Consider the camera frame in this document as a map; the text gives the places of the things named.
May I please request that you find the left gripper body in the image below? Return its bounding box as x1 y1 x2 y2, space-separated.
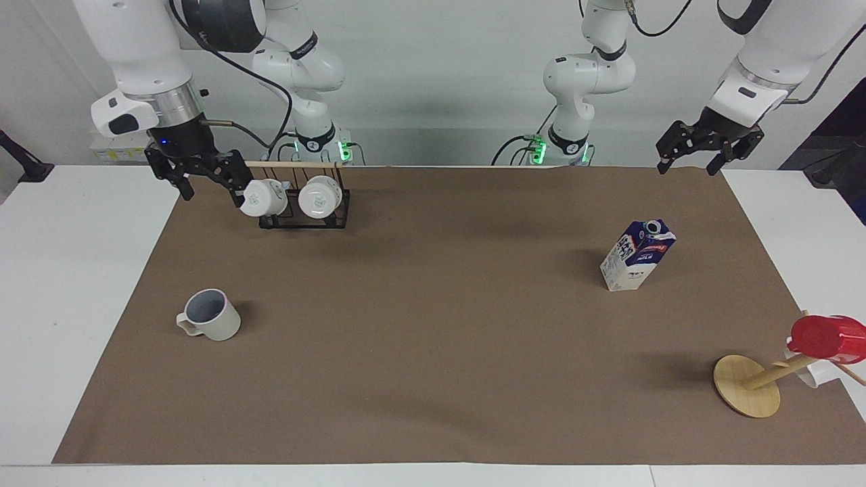
696 106 765 147

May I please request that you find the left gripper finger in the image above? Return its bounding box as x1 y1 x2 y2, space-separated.
706 133 765 177
655 120 708 176

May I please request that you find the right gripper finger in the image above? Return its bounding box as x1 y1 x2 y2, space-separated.
145 157 197 202
202 150 248 209

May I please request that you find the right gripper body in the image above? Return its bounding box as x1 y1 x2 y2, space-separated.
145 114 227 175

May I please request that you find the white cup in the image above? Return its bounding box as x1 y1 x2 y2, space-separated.
298 175 343 220
239 179 291 218

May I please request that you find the blue white milk carton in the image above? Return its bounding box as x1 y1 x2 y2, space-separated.
599 218 678 293

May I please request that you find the red cup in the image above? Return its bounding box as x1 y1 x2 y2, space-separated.
788 315 866 365

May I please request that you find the black stand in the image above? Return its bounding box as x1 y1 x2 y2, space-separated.
0 128 55 184
777 77 866 227

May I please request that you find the grey mug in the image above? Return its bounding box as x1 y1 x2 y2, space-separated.
177 288 242 342

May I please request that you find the wooden mug tree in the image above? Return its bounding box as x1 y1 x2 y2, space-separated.
713 310 866 419

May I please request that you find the white mug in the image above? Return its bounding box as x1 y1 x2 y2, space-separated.
783 348 840 390

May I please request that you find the black cable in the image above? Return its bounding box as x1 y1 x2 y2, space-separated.
168 0 296 154
625 0 695 39
490 133 543 167
783 23 866 106

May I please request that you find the black wire cup rack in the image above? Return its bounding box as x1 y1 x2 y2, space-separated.
244 160 352 231

